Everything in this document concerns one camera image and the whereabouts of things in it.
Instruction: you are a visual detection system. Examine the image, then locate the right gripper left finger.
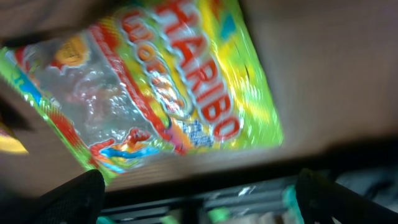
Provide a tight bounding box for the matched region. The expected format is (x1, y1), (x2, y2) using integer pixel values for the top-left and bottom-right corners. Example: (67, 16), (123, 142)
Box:
(1, 169), (105, 224)

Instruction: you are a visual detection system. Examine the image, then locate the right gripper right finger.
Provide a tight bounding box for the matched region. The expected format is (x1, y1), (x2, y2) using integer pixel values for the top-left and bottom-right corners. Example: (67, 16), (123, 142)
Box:
(295, 169), (397, 224)

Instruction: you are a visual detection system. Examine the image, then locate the Haribo worms gummy bag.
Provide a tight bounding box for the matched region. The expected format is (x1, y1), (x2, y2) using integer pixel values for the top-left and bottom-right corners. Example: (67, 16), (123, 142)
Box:
(1, 0), (283, 181)

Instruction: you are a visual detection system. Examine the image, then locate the yellow candy wrapper pack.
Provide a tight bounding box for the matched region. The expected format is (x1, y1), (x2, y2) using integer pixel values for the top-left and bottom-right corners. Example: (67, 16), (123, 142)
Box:
(0, 123), (29, 154)

